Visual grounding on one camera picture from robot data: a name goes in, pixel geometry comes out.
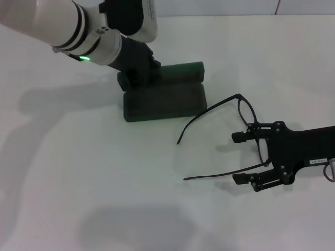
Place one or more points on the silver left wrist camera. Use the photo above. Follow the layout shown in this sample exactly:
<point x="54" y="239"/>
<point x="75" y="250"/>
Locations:
<point x="125" y="18"/>

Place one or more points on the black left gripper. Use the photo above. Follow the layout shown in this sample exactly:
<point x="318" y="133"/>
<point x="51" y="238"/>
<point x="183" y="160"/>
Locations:
<point x="136" y="62"/>

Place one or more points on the green glasses case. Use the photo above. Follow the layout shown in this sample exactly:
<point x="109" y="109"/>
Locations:
<point x="165" y="104"/>

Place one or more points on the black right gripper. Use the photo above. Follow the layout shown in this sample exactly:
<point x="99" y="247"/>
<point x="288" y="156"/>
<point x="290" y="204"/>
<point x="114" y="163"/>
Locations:
<point x="301" y="146"/>

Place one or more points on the black glasses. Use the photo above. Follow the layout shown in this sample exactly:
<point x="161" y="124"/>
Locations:
<point x="246" y="109"/>

